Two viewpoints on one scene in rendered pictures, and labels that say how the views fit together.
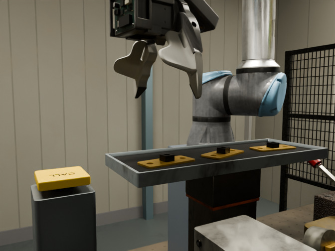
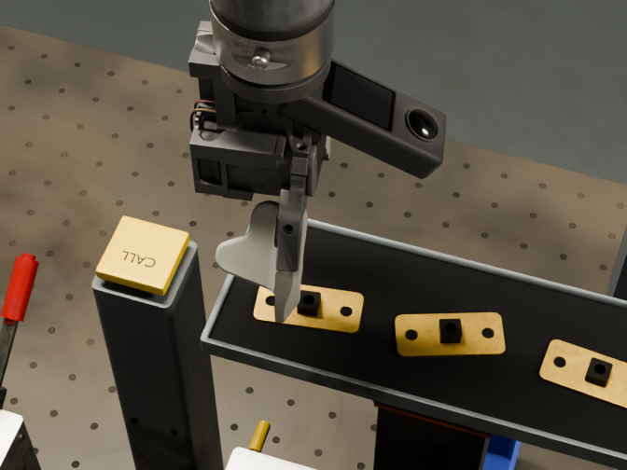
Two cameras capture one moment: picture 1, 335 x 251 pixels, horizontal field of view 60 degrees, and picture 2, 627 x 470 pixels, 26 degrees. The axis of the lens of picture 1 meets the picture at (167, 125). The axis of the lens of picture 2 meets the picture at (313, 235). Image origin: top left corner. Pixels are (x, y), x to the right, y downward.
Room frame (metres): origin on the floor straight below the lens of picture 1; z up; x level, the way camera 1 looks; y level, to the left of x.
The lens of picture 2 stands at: (0.02, -0.42, 2.07)
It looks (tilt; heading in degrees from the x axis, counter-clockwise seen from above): 54 degrees down; 46
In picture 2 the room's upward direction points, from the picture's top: straight up
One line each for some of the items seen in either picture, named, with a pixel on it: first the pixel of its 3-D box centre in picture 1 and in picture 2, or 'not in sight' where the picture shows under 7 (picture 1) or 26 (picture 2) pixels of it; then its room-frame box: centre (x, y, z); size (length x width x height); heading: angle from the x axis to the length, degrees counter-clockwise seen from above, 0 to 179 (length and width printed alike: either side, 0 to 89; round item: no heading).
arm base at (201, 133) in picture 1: (211, 132); not in sight; (0.89, -0.13, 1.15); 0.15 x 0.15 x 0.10
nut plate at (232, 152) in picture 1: (223, 151); (450, 331); (0.48, -0.09, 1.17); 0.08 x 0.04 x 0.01; 138
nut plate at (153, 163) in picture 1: (166, 158); (309, 303); (0.42, 0.00, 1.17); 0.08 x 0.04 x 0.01; 127
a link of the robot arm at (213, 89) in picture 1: (214, 94); not in sight; (0.88, -0.14, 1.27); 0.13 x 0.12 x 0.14; 57
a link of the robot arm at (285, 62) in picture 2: not in sight; (271, 27); (0.41, 0.02, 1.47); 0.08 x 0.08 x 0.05
